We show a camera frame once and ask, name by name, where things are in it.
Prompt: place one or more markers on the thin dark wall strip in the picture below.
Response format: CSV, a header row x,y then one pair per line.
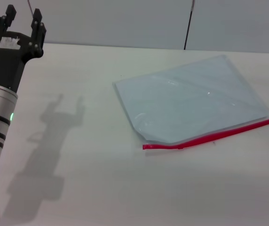
x,y
188,26
31,8

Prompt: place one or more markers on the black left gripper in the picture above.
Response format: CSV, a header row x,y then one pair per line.
x,y
6,63

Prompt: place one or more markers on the white tape label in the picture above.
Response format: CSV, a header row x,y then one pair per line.
x,y
9,43

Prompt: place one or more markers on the clear document bag red zip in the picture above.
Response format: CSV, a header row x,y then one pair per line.
x,y
186,99

